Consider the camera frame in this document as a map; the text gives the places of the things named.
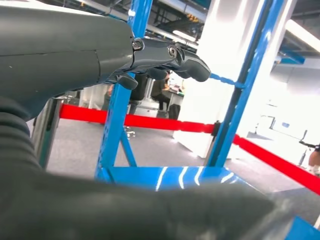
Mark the blue metal shelf rack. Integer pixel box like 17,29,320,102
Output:
94,0,320,240

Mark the chrome stanchion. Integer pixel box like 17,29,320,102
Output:
211,120,222,137
31,97,63,170

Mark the red barrier belt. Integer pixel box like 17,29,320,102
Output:
59,103,216,135
232,134,320,196

